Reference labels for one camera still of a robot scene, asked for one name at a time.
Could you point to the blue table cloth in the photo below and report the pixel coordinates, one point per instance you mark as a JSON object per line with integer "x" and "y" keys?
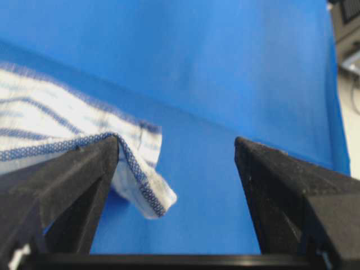
{"x": 205, "y": 72}

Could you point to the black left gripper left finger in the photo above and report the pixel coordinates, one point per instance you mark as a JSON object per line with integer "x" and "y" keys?
{"x": 55, "y": 206}

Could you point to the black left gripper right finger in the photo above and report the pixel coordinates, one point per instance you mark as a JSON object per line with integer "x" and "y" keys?
{"x": 299, "y": 208}

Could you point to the blue striped white towel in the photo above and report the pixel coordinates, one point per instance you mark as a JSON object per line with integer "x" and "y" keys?
{"x": 42, "y": 119}

